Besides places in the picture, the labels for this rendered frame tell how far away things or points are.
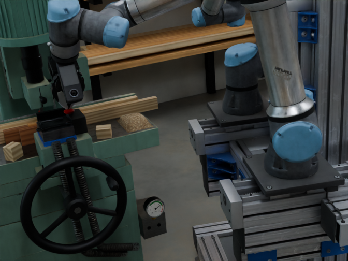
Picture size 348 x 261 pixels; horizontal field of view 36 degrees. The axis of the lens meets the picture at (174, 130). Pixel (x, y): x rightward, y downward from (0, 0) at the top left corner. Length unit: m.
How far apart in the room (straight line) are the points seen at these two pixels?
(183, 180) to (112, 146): 1.63
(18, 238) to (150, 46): 2.38
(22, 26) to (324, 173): 0.93
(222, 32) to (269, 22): 2.84
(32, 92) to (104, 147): 0.27
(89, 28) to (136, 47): 2.53
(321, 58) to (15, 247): 1.06
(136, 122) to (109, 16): 0.46
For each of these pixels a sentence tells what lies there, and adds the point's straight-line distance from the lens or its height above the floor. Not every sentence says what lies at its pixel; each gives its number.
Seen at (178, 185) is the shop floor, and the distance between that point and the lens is 3.18.
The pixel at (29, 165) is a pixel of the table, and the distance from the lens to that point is 1.59.
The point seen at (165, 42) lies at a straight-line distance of 3.89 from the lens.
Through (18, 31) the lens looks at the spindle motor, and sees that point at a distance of 1.57.
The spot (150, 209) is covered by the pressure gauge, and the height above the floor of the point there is 0.66.
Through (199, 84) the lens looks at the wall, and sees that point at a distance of 4.60.
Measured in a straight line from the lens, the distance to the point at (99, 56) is 3.72.
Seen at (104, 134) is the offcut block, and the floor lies 0.91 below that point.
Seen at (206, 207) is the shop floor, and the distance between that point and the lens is 2.94.
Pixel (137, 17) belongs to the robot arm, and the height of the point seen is 1.28.
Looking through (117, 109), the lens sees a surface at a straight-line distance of 1.76.
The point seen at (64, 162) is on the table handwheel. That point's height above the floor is 0.95.
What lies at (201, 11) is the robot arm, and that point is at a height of 1.15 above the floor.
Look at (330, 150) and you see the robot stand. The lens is 1.74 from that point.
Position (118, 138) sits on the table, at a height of 0.90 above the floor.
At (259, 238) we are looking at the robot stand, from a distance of 1.57.
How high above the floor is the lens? 1.54
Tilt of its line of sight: 23 degrees down
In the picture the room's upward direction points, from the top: 5 degrees counter-clockwise
